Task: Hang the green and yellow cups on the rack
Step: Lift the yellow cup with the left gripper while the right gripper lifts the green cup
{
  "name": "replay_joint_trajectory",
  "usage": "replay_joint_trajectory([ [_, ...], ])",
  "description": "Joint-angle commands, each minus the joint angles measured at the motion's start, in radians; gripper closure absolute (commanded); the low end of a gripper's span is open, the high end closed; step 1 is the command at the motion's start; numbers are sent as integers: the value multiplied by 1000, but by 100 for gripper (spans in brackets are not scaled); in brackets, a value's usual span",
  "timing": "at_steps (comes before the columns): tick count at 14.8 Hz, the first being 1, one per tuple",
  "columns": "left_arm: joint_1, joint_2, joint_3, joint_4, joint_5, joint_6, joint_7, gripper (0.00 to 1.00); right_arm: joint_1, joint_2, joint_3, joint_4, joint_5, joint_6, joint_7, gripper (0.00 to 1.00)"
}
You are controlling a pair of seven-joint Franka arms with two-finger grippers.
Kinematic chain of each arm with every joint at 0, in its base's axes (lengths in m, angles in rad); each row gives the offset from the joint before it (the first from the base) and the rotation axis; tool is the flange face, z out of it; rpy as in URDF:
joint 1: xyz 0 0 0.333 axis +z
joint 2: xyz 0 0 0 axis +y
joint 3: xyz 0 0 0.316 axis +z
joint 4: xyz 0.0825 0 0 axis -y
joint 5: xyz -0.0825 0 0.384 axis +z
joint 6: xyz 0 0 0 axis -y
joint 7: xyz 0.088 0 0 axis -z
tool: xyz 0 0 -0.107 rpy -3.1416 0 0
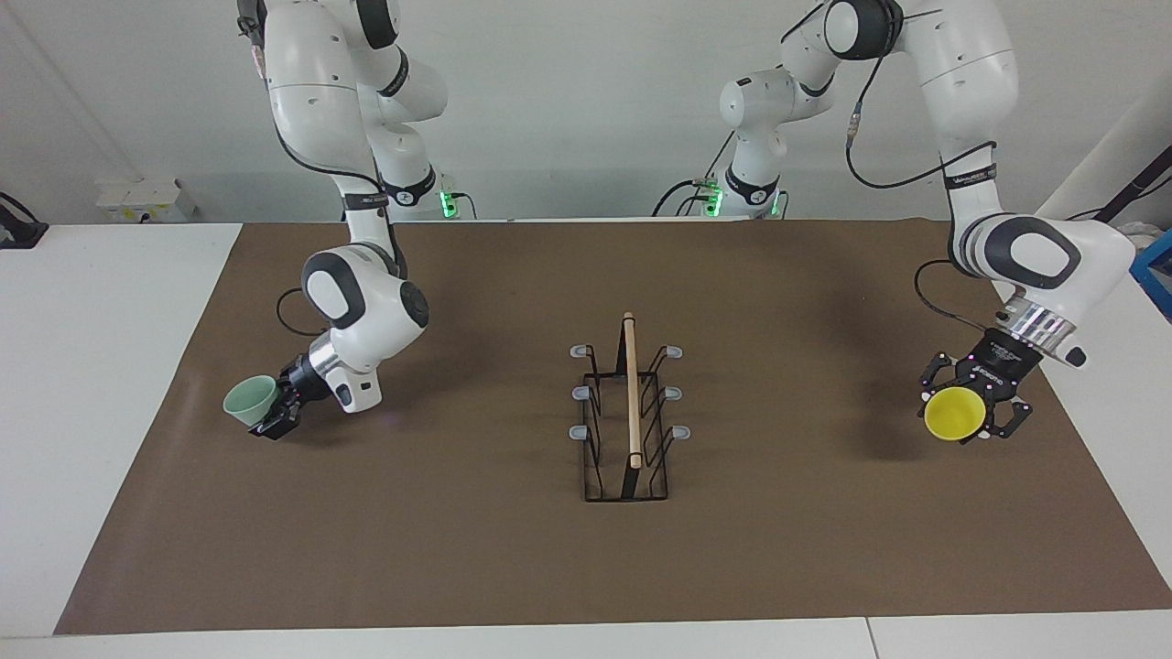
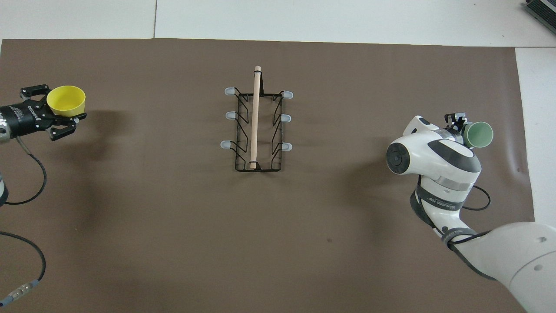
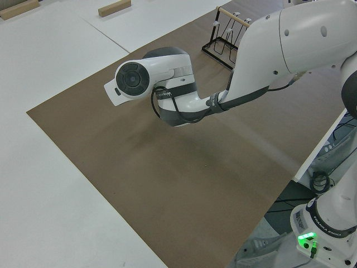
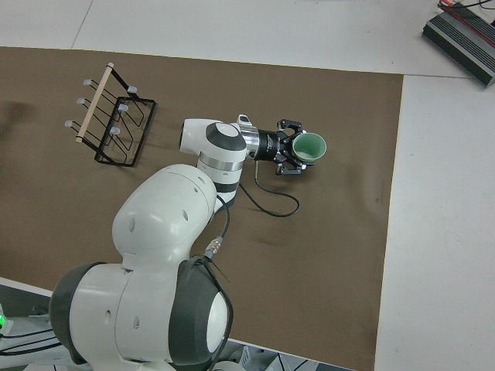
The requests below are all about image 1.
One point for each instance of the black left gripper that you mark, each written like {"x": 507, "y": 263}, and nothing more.
{"x": 998, "y": 366}

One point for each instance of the black clamp mount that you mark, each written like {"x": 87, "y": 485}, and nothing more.
{"x": 18, "y": 229}

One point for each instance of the white wall socket box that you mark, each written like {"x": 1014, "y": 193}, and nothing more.
{"x": 142, "y": 199}

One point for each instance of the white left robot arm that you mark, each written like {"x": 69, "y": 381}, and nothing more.
{"x": 980, "y": 110}

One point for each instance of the blue box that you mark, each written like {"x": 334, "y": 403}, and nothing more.
{"x": 1155, "y": 275}

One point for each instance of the black stand pole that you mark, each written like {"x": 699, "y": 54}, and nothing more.
{"x": 1131, "y": 188}

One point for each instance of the brown table mat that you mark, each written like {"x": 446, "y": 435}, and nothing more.
{"x": 458, "y": 549}

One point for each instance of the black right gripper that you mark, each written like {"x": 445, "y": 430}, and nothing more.
{"x": 304, "y": 383}

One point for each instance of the light green plastic cup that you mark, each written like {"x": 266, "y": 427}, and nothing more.
{"x": 251, "y": 399}

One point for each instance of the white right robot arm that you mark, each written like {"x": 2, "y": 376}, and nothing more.
{"x": 366, "y": 302}

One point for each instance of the yellow plastic cup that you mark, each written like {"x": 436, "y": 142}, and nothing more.
{"x": 955, "y": 414}

